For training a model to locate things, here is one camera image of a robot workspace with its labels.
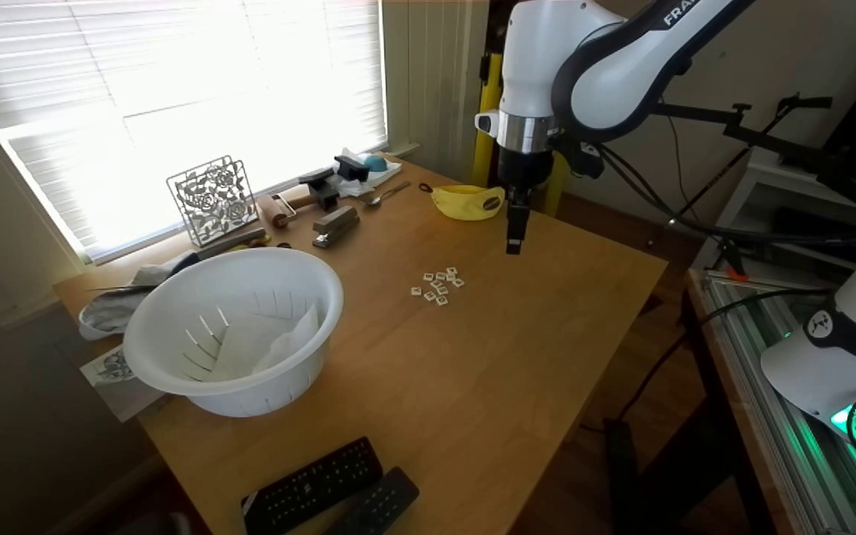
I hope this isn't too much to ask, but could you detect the window with white blinds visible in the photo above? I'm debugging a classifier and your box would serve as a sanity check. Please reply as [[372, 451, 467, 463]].
[[0, 0, 389, 262]]

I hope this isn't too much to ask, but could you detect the white shelf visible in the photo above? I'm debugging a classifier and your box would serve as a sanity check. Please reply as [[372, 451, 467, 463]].
[[694, 147, 856, 292]]

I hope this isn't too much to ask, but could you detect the wooden rolling pin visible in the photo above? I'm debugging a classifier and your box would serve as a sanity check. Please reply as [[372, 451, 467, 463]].
[[258, 189, 319, 229]]

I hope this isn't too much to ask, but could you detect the grey cloth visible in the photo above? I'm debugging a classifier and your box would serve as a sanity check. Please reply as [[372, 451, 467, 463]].
[[78, 263, 178, 342]]

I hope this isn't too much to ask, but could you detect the card with floral drawing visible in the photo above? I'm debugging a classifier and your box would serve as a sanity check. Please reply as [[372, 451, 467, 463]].
[[80, 345, 170, 424]]

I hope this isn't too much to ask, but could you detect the black cable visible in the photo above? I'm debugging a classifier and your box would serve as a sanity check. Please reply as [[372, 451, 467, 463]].
[[580, 288, 849, 435]]

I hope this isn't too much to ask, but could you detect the yellow banana-shaped case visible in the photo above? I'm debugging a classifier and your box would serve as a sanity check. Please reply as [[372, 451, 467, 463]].
[[431, 184, 507, 222]]

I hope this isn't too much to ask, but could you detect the large black remote control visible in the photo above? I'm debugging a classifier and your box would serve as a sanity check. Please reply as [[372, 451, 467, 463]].
[[241, 436, 385, 535]]

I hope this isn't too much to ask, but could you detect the white cloth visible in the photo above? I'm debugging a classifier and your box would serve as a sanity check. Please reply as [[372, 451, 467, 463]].
[[326, 148, 403, 199]]

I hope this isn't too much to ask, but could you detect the brown stapler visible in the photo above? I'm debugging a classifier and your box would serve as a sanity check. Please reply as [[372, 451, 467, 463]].
[[311, 205, 361, 250]]

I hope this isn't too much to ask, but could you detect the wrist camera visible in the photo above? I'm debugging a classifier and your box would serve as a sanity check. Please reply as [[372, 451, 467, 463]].
[[558, 134, 606, 180]]

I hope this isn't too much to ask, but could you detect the metal floral napkin holder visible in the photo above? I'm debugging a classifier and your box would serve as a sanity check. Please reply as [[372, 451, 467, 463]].
[[166, 155, 260, 248]]

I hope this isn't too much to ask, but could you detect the small black remote control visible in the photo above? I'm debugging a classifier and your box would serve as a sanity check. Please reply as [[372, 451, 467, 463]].
[[322, 466, 421, 535]]

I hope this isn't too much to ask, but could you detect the white plastic colander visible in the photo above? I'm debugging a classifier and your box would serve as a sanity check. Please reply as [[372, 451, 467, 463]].
[[123, 247, 346, 419]]

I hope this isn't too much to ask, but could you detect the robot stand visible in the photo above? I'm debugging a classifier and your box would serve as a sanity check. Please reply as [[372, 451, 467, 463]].
[[683, 267, 856, 535]]

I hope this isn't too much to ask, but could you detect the metal spoon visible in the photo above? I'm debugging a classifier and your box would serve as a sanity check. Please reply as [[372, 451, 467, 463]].
[[363, 181, 412, 208]]

